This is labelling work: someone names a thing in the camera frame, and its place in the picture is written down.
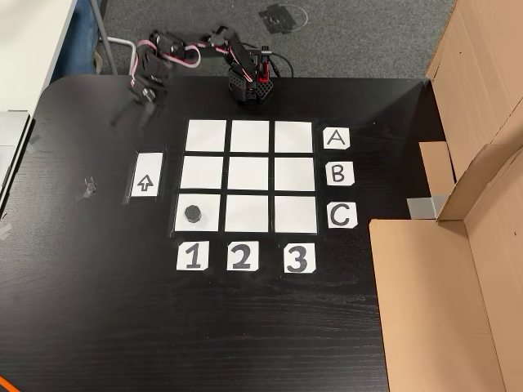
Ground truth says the paper sheet number 3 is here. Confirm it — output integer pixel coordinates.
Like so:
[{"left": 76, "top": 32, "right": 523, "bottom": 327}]
[{"left": 284, "top": 243, "right": 317, "bottom": 274}]

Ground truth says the red black clamp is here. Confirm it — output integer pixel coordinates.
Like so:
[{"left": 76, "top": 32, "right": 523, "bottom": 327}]
[{"left": 257, "top": 46, "right": 273, "bottom": 82}]

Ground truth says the white metal table leg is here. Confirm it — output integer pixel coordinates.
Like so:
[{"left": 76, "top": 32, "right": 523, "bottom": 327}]
[{"left": 92, "top": 0, "right": 138, "bottom": 77}]

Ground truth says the silver laptop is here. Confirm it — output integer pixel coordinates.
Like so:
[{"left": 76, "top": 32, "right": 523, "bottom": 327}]
[{"left": 0, "top": 109, "right": 33, "bottom": 201}]

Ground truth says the brown cardboard panel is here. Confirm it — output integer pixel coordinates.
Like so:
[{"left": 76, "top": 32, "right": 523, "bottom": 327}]
[
  {"left": 418, "top": 0, "right": 523, "bottom": 197},
  {"left": 369, "top": 134, "right": 523, "bottom": 392}
]

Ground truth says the paper sheet letter A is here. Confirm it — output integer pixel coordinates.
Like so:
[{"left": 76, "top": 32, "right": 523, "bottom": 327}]
[{"left": 323, "top": 127, "right": 351, "bottom": 150}]

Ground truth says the paper sheet number 2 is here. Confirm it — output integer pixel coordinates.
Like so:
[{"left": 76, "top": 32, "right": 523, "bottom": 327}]
[{"left": 226, "top": 240, "right": 260, "bottom": 272}]

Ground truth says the black floor tape patch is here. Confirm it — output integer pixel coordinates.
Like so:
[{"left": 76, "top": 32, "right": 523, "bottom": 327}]
[{"left": 257, "top": 3, "right": 302, "bottom": 37}]

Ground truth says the white paper grid square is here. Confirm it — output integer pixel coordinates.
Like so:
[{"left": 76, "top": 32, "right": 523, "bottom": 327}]
[
  {"left": 274, "top": 157, "right": 316, "bottom": 192},
  {"left": 186, "top": 119, "right": 227, "bottom": 152},
  {"left": 225, "top": 194, "right": 270, "bottom": 234},
  {"left": 174, "top": 194, "right": 221, "bottom": 232},
  {"left": 230, "top": 120, "right": 270, "bottom": 154},
  {"left": 274, "top": 121, "right": 314, "bottom": 154},
  {"left": 227, "top": 156, "right": 270, "bottom": 191},
  {"left": 274, "top": 196, "right": 319, "bottom": 234},
  {"left": 181, "top": 155, "right": 225, "bottom": 190}
]

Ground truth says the paper sheet letter C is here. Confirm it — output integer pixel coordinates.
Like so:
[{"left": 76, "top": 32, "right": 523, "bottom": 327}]
[{"left": 327, "top": 203, "right": 359, "bottom": 229}]

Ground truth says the paper sheet letter B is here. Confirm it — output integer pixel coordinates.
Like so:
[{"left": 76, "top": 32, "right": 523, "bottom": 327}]
[{"left": 325, "top": 161, "right": 355, "bottom": 187}]

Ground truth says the white arrow paper sheet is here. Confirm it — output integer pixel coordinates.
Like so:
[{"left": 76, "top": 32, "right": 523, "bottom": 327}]
[{"left": 130, "top": 152, "right": 163, "bottom": 198}]

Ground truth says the black cable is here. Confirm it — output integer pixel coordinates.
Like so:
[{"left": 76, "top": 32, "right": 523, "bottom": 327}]
[{"left": 269, "top": 51, "right": 296, "bottom": 78}]

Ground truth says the paper sheet number 1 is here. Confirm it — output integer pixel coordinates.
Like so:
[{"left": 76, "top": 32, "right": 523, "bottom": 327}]
[{"left": 176, "top": 240, "right": 209, "bottom": 271}]

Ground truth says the white desk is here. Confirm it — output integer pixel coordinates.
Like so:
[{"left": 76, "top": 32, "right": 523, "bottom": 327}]
[{"left": 0, "top": 0, "right": 78, "bottom": 114}]

